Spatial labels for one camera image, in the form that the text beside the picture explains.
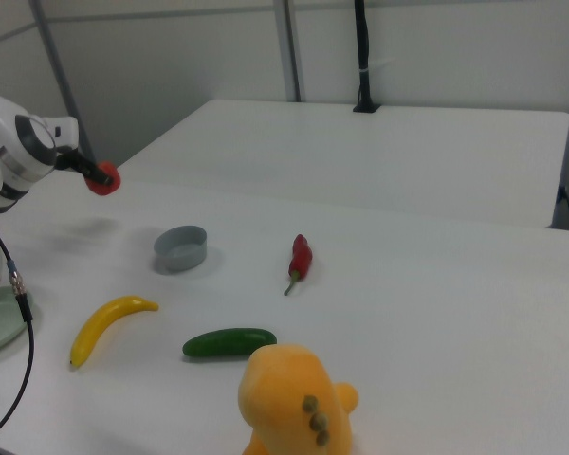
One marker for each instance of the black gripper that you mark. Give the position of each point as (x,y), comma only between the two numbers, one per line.
(73,161)

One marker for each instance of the red apple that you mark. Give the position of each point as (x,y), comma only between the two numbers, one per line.
(108,187)

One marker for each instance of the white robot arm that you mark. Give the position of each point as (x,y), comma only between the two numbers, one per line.
(14,151)

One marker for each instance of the grey bowl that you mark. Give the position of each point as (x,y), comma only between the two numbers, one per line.
(180,256)

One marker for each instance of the yellow banana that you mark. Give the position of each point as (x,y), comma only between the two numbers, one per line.
(104,322)

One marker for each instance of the green cucumber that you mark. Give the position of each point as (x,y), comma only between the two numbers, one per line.
(227,342)

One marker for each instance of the red chili pepper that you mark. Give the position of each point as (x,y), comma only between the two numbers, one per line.
(302,258)

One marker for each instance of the black pole with base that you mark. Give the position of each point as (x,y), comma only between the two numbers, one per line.
(364,57)

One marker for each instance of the orange plush toy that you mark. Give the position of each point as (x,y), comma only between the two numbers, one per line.
(289,398)

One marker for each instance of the grey partition post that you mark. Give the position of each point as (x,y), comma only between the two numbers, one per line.
(61,80)
(291,52)

